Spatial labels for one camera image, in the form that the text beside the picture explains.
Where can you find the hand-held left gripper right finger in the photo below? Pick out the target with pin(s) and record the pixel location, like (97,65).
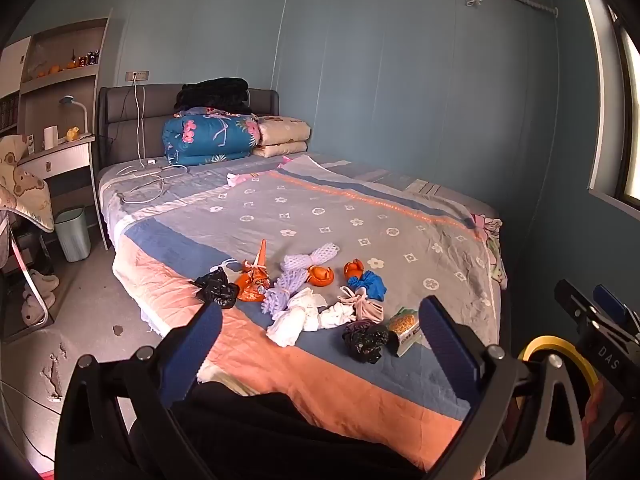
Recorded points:
(450,355)

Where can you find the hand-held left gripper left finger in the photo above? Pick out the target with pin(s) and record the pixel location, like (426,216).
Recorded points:
(192,360)

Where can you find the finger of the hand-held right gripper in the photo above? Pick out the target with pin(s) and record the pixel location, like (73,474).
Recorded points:
(572,300)
(611,307)

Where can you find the green yellow snack packet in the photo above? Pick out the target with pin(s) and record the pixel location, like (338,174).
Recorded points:
(405,327)

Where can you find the yellow tape roll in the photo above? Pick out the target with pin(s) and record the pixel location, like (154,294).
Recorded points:
(540,342)

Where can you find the black plastic bag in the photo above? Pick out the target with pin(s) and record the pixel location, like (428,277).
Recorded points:
(365,342)
(217,290)

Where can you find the orange foil wrapper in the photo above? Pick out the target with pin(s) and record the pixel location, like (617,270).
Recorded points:
(252,282)

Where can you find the blue glove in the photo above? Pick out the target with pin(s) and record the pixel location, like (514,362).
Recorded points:
(372,286)

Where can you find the purple foam net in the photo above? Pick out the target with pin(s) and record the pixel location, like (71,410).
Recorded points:
(280,300)

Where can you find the large white tissue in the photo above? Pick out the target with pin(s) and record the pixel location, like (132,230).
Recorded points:
(292,320)

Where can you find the white foam net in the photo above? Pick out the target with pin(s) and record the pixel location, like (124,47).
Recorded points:
(320,252)

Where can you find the person's right hand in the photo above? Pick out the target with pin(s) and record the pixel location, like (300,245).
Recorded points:
(597,410)

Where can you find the colourful printed cloth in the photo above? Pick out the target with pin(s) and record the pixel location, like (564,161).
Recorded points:
(492,250)

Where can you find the person's black clothing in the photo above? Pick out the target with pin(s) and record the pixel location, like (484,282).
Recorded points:
(250,435)

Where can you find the beige plush slipper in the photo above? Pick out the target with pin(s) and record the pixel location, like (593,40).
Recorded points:
(42,282)
(35,310)

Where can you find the pale green waste bin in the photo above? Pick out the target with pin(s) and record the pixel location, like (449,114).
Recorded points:
(72,235)

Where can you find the white pink small cloth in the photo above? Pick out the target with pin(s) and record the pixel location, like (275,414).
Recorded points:
(235,178)

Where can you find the window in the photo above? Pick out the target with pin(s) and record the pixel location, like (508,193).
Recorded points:
(630,110)

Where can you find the bed with patterned sheet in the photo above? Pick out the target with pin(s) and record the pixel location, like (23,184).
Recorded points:
(325,200)

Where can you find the blue floral folded quilt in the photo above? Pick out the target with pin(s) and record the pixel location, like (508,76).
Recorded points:
(210,135)

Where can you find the beige printed pillow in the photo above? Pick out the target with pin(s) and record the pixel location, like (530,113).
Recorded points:
(282,130)
(280,150)

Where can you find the white desk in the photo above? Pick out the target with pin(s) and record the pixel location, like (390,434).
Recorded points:
(60,157)

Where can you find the bear print blanket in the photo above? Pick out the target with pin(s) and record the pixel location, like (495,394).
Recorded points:
(22,185)

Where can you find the yellow duck toy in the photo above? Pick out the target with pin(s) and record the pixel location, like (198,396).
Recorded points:
(73,134)

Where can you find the grey bed headboard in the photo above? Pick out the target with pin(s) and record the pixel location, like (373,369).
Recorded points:
(120,110)

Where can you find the black folded blanket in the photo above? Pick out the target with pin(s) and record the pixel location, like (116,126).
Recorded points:
(215,92)

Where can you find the blue white desk lamp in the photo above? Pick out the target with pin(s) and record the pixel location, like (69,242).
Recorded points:
(67,101)

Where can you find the row of books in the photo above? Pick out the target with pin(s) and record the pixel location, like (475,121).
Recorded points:
(7,112)

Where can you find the dark small bottles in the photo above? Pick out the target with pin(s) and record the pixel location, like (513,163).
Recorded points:
(89,57)

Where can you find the orange fruit ornaments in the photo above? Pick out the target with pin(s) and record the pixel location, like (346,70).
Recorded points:
(52,69)

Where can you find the grey wall socket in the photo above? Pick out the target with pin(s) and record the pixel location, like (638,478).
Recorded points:
(136,76)

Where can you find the white wall shelf unit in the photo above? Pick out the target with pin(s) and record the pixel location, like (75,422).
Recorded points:
(55,87)

